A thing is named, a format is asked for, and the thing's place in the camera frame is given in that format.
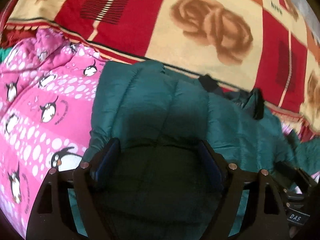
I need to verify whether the green purple clothes pile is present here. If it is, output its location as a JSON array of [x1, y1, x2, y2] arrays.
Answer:
[[0, 48, 12, 63]]

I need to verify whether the red cream rose blanket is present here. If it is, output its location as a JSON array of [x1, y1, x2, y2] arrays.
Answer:
[[1, 0, 319, 140]]

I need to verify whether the pink penguin quilt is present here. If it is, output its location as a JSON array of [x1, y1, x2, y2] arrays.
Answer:
[[1, 29, 106, 237]]

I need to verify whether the teal quilted puffer jacket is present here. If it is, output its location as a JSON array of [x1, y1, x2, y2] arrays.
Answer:
[[83, 61, 319, 239]]

